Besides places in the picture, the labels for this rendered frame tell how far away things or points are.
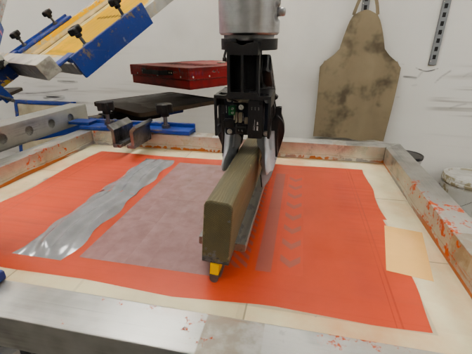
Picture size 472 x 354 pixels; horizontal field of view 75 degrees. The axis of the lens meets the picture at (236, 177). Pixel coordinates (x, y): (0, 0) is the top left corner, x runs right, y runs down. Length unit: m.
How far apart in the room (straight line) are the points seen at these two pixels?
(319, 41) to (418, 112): 0.87
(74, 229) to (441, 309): 0.45
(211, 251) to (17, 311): 0.17
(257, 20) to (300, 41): 2.05
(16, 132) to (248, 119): 0.56
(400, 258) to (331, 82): 2.03
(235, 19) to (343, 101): 2.07
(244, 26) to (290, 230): 0.27
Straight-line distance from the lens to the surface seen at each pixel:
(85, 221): 0.50
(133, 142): 0.73
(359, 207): 0.54
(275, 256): 0.40
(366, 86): 2.41
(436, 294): 0.40
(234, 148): 0.47
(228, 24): 0.40
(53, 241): 0.48
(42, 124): 0.87
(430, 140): 2.70
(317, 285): 0.37
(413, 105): 2.59
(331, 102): 2.40
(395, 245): 0.46
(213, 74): 1.47
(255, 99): 0.38
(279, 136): 0.46
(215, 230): 0.32
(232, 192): 0.32
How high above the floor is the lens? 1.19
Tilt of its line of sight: 23 degrees down
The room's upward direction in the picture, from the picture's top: straight up
